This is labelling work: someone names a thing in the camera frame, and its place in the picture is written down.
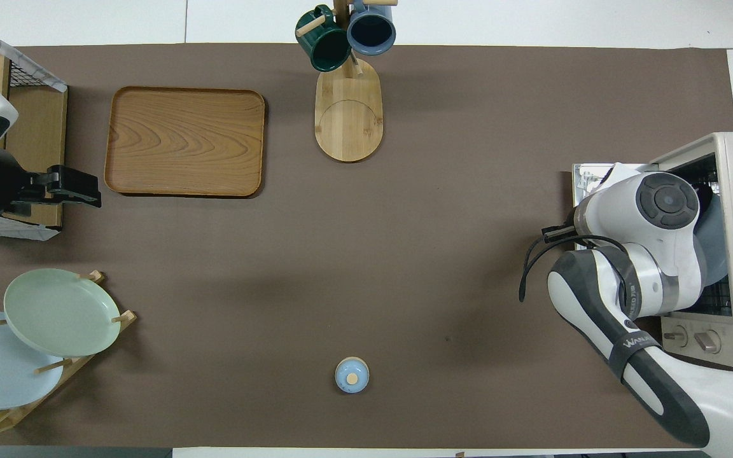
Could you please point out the pale green plate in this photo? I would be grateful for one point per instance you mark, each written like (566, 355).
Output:
(61, 312)

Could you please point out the brown table mat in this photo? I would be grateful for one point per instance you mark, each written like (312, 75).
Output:
(404, 254)

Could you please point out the marble patterned cloth strip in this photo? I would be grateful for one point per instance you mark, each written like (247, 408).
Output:
(29, 67)

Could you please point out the wooden serving tray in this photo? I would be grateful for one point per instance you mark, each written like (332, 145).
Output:
(185, 140)

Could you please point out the wooden mug tree stand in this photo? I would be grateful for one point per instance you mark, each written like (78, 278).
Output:
(349, 121)

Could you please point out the dark green ceramic mug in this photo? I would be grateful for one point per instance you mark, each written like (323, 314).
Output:
(325, 44)

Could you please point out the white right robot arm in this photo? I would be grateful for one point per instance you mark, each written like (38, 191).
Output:
(653, 267)

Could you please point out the wooden plate rack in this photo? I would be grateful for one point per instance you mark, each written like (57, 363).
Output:
(80, 366)

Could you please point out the small blue lidded jar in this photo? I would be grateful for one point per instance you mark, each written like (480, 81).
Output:
(352, 375)

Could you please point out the blue ceramic mug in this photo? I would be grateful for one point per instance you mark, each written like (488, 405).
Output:
(371, 32)

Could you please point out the wooden shelf box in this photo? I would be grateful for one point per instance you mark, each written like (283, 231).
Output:
(39, 133)

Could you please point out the light blue dinner plate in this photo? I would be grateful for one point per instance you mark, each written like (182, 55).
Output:
(716, 248)

